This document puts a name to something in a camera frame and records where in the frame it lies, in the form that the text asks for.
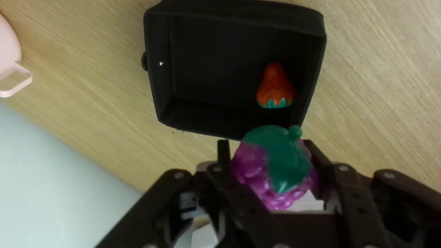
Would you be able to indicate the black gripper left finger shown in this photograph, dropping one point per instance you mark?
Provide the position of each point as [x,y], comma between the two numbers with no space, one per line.
[224,152]

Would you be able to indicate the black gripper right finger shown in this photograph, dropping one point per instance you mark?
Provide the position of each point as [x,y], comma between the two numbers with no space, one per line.
[321,163]

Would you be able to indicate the purple toy grapes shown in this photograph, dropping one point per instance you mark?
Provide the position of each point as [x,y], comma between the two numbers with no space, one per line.
[275,163]

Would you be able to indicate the red toy strawberry green top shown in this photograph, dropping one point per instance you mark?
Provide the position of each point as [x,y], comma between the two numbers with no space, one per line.
[276,89]

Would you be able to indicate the black rectangular bowl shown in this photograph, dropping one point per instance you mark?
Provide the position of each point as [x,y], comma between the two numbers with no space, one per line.
[206,60]

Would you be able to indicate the green plant in pink pot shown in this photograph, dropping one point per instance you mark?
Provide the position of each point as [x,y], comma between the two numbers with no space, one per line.
[10,60]

